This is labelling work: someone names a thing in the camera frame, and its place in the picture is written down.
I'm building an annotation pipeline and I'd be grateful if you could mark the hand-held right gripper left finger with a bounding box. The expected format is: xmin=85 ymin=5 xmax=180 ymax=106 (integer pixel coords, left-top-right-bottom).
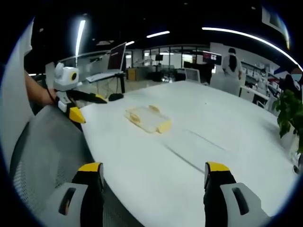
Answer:
xmin=39 ymin=162 xmax=105 ymax=227

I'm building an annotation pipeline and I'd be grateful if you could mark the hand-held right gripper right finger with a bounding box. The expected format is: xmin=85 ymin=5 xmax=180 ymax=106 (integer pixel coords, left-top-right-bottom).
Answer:
xmin=203 ymin=161 xmax=271 ymax=227

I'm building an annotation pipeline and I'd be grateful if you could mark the black computer mouse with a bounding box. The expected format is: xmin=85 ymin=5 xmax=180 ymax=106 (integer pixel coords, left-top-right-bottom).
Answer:
xmin=108 ymin=93 xmax=125 ymax=102

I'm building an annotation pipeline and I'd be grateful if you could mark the black laptop stand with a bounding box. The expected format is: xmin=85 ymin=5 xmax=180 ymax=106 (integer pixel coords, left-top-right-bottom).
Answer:
xmin=114 ymin=72 xmax=126 ymax=94

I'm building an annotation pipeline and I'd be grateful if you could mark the grey mesh office chair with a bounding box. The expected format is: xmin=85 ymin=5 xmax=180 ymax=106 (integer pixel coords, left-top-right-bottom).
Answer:
xmin=9 ymin=105 xmax=112 ymax=227

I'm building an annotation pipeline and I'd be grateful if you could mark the open laptop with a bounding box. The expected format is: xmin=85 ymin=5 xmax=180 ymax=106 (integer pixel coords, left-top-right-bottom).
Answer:
xmin=86 ymin=42 xmax=127 ymax=83

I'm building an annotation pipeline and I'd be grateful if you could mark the long ceiling light strip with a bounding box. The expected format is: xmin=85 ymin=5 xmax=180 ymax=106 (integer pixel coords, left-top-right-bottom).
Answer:
xmin=74 ymin=19 xmax=86 ymax=58
xmin=146 ymin=30 xmax=171 ymax=39

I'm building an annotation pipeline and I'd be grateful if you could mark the person's white shirt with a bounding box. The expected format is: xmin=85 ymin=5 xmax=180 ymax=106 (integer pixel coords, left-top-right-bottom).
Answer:
xmin=0 ymin=18 xmax=34 ymax=171

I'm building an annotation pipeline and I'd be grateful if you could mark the white office desk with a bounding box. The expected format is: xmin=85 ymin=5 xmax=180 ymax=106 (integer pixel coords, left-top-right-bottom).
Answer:
xmin=239 ymin=86 xmax=271 ymax=107

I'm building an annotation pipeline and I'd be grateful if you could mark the green potted plant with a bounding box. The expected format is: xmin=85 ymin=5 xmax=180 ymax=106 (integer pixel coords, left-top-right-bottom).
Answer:
xmin=271 ymin=89 xmax=303 ymax=154

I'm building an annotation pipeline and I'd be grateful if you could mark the red lit monitor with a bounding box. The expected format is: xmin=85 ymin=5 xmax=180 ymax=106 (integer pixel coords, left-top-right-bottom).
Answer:
xmin=202 ymin=52 xmax=222 ymax=64

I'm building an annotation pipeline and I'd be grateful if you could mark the curved ceiling light strip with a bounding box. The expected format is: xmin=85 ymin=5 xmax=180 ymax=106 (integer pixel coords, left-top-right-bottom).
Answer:
xmin=201 ymin=26 xmax=302 ymax=70

